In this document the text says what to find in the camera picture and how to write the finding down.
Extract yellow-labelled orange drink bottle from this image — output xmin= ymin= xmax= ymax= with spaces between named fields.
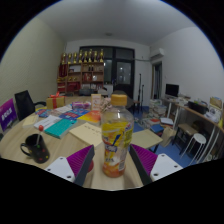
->
xmin=100 ymin=94 xmax=135 ymax=179

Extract black computer monitor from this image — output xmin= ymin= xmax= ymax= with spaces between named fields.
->
xmin=165 ymin=83 xmax=180 ymax=98

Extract white wall air conditioner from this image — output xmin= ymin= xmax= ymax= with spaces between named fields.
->
xmin=149 ymin=47 xmax=166 ymax=61

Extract yellow gift box red ribbon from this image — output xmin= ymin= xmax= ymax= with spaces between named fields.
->
xmin=45 ymin=92 xmax=66 ymax=110

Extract stack of books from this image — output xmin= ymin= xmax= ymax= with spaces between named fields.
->
xmin=148 ymin=98 xmax=168 ymax=119

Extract white booklet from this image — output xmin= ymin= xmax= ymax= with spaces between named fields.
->
xmin=33 ymin=114 xmax=63 ymax=131

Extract teal book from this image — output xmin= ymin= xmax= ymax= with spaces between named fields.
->
xmin=43 ymin=118 xmax=78 ymax=140

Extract brown wooden stool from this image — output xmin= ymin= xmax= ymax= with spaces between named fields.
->
xmin=173 ymin=123 xmax=194 ymax=146

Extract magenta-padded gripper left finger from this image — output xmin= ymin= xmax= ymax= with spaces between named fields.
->
xmin=44 ymin=144 xmax=96 ymax=188

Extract red-ball stirrer stick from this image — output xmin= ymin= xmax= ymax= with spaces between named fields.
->
xmin=35 ymin=125 xmax=45 ymax=146

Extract pink package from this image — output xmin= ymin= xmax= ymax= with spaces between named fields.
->
xmin=71 ymin=101 xmax=92 ymax=110

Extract blue and red book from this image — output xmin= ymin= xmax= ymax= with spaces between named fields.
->
xmin=58 ymin=109 xmax=89 ymax=122

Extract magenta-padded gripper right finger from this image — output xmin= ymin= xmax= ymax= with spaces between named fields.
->
xmin=128 ymin=143 xmax=184 ymax=186

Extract purple sign board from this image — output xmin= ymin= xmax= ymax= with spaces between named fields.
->
xmin=0 ymin=98 xmax=18 ymax=133

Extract wooden shelf unit with trophies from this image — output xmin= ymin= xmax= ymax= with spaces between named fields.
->
xmin=56 ymin=48 xmax=106 ymax=94

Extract small beige side table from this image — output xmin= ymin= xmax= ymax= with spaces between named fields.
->
xmin=130 ymin=128 xmax=164 ymax=150

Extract orange yellow book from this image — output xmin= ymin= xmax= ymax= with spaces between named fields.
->
xmin=77 ymin=110 xmax=103 ymax=125

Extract beige carton box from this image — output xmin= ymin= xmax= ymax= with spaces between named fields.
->
xmin=90 ymin=93 xmax=102 ymax=112

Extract black microphone stand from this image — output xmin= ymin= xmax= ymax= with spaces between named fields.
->
xmin=136 ymin=73 xmax=146 ymax=108

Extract black mug with coloured dots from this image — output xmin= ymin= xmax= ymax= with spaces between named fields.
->
xmin=19 ymin=133 xmax=51 ymax=164

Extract pale yellow book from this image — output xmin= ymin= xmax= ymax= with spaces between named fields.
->
xmin=21 ymin=113 xmax=40 ymax=129

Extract white round stool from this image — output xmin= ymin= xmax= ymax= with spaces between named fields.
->
xmin=179 ymin=133 xmax=208 ymax=159

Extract long wooden wall desk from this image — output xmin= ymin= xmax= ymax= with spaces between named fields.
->
xmin=161 ymin=96 xmax=224 ymax=161

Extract pink flowers in white pot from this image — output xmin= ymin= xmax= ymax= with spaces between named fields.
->
xmin=99 ymin=97 xmax=113 ymax=113

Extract dark glass door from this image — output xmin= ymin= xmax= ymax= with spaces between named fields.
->
xmin=79 ymin=45 xmax=136 ymax=99

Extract colourful magazine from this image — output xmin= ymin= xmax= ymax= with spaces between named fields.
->
xmin=35 ymin=108 xmax=52 ymax=118

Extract black office chair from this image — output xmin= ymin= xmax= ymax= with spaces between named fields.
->
xmin=14 ymin=89 xmax=47 ymax=122

